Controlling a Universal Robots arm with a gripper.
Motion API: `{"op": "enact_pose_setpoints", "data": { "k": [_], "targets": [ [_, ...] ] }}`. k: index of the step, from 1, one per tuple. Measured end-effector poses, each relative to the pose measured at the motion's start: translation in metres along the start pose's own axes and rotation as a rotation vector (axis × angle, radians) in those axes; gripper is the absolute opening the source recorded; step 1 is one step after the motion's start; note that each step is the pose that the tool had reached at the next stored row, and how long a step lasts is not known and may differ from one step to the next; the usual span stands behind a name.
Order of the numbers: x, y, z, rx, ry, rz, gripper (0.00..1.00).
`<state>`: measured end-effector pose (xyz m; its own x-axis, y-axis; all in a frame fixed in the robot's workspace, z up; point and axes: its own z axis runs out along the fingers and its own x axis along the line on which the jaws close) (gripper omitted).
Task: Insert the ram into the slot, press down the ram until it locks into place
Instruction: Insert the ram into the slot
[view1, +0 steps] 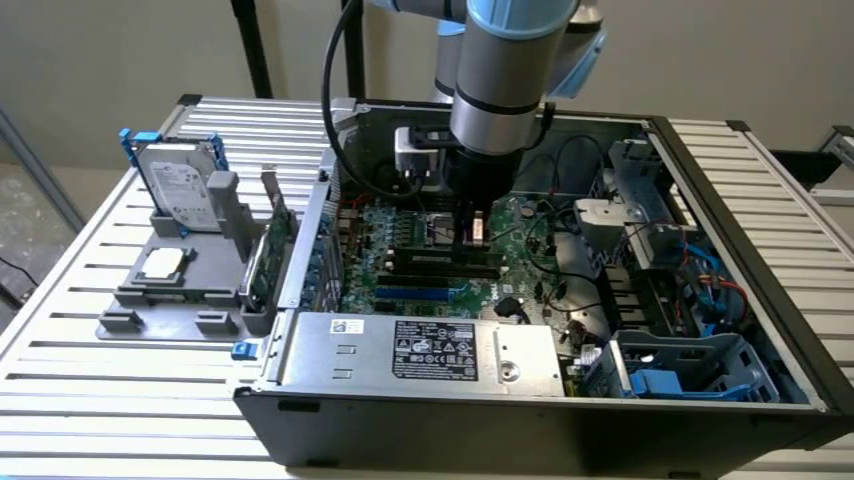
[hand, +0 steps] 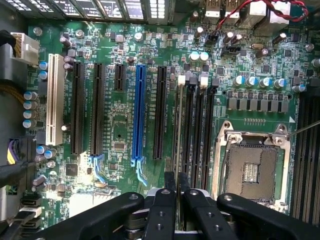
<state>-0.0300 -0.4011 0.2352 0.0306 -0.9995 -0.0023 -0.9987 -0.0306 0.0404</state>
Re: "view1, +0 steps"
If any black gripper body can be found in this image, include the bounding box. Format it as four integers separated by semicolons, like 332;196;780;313
442;145;526;205

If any blue expansion slot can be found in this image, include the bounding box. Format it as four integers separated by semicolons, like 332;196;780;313
375;286;450;302

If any CPU socket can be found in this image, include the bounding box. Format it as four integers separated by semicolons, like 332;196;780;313
413;208;468;247

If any green motherboard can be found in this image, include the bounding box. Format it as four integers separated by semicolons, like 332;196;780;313
331;193;606;324

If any silver metal drive cage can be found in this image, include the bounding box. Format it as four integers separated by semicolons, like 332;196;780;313
571;138;700;272

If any silver power supply unit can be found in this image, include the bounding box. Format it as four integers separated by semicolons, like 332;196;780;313
273;311;570;399

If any green graphics card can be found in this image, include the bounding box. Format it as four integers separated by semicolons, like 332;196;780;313
241;166;299;314

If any black stand pole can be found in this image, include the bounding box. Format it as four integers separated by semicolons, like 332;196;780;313
228;0;276;99
341;0;369;100

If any blue disk caddy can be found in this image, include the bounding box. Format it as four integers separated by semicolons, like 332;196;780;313
117;128;232;237

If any grey blue disk bay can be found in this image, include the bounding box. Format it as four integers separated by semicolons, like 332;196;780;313
584;328;783;402

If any black open PC case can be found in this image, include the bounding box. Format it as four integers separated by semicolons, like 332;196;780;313
232;96;854;469

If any silver hard disk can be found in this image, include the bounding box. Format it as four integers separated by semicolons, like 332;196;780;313
136;142;224;234

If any grey parts rack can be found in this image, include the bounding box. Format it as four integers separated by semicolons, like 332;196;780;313
95;171;279;344

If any silver CPU chip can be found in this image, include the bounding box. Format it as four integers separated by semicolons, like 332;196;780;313
141;247;189;277

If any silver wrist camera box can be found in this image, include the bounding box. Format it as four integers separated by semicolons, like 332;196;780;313
393;126;456;194

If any thin black wire loop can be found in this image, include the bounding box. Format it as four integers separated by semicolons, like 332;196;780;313
547;134;606;199

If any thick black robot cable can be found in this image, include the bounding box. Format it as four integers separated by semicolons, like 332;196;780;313
320;0;429;197

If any blue wire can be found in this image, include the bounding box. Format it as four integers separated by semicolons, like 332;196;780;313
678;238;735;337

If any red wire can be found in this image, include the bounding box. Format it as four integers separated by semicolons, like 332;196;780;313
692;277;750;321

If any grey side table frame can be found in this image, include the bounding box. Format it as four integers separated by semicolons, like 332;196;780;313
766;125;854;207

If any glass panel metal frame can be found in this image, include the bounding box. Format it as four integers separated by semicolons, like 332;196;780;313
0;103;88;314

